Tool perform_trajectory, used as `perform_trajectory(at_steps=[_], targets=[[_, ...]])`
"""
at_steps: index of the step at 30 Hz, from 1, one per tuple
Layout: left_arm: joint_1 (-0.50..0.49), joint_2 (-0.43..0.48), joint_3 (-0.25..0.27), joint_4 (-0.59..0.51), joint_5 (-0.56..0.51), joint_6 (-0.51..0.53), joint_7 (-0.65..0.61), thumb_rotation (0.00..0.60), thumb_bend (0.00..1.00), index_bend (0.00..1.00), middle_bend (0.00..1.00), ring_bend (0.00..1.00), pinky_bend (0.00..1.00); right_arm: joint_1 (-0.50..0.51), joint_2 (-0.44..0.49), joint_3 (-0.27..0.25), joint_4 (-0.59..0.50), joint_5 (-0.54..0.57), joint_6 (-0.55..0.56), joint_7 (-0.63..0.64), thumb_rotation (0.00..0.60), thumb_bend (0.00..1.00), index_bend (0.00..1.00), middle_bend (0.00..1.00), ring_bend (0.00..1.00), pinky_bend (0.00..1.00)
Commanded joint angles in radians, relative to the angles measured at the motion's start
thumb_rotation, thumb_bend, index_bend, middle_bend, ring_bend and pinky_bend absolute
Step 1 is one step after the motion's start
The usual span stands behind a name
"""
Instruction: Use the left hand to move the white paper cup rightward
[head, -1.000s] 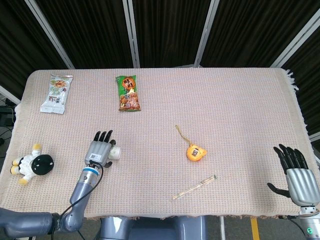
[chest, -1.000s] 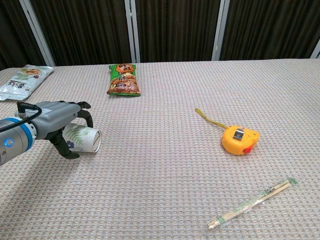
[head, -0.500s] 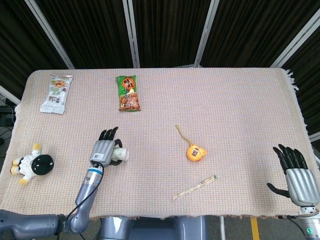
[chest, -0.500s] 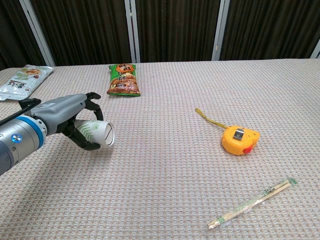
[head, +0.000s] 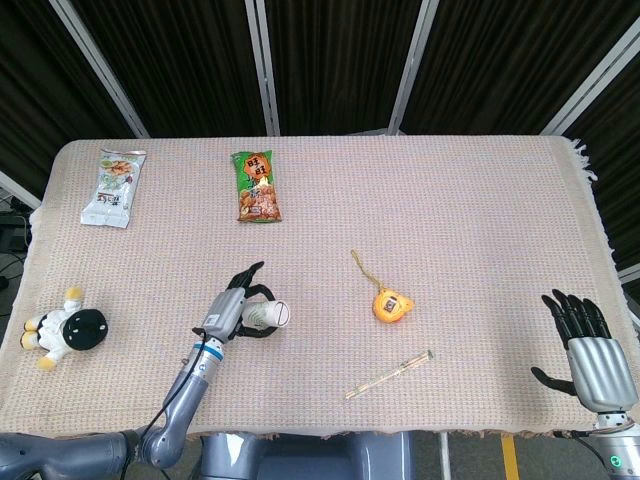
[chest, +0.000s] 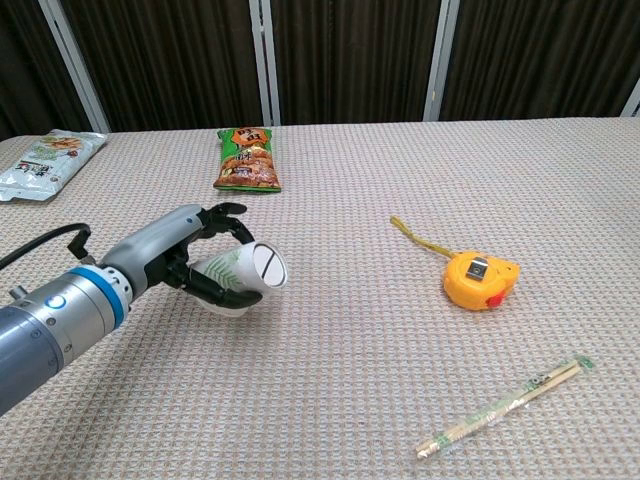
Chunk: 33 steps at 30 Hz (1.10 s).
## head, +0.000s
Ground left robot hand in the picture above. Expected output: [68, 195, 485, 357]
[193, 260, 276, 344]

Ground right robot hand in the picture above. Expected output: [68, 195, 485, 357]
[530, 288, 627, 414]

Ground white floral paper cup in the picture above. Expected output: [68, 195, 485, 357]
[241, 298, 292, 330]

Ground green snack bag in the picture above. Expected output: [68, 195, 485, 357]
[230, 149, 284, 224]

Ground black white plush toy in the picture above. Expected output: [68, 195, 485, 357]
[19, 285, 109, 374]

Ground white snack bag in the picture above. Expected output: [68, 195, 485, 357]
[79, 148, 148, 230]

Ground grey robot torso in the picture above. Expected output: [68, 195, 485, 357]
[199, 432, 416, 480]

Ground yellow tape measure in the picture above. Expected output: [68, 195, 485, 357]
[349, 248, 415, 325]

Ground white table leg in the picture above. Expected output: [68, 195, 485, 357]
[438, 432, 452, 480]

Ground wrapped bamboo chopsticks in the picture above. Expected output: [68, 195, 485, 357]
[344, 349, 435, 401]

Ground beige woven tablecloth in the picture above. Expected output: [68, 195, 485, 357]
[0, 134, 626, 441]

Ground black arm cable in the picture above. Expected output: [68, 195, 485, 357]
[134, 327, 211, 441]

